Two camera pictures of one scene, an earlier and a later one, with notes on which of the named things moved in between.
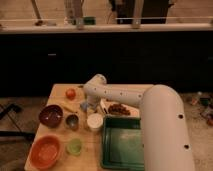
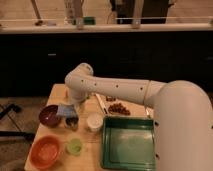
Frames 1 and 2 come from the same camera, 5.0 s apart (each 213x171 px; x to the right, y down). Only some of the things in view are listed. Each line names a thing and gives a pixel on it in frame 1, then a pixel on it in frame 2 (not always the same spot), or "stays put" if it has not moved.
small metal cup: (71, 122) stays put
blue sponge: (84, 106) -> (66, 110)
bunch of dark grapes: (118, 109) stays put
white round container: (94, 121) stays put
